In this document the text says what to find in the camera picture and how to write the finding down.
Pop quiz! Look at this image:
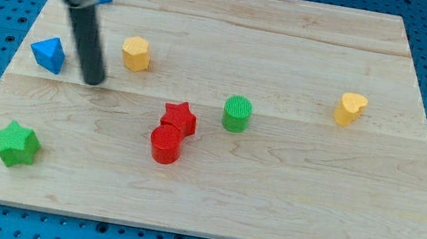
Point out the red star block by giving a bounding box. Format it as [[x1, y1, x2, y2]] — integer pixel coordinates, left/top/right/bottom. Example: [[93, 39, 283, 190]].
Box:
[[160, 102, 197, 138]]

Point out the green star block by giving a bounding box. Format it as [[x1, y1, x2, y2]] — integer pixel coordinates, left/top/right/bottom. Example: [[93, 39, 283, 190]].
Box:
[[0, 120, 41, 167]]

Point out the green cylinder block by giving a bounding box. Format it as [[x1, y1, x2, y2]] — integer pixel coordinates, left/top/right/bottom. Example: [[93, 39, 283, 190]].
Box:
[[221, 95, 253, 133]]

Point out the wooden board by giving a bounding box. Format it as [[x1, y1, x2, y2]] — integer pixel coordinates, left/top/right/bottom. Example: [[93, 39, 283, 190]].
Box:
[[0, 0, 427, 239]]

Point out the red cylinder block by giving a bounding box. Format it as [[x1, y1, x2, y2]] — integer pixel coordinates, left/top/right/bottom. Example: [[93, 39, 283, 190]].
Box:
[[150, 124, 183, 164]]

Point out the yellow hexagon block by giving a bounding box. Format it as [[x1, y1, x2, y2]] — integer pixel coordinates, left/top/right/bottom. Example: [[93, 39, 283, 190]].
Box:
[[122, 36, 150, 72]]

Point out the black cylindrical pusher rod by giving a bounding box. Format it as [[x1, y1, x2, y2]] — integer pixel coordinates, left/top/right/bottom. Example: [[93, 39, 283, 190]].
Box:
[[69, 5, 105, 86]]

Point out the yellow heart block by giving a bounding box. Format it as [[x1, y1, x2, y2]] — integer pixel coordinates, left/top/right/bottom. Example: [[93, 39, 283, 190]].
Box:
[[333, 93, 369, 127]]

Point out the blue triangle block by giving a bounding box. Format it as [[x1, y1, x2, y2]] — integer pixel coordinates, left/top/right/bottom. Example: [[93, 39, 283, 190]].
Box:
[[31, 38, 65, 75]]

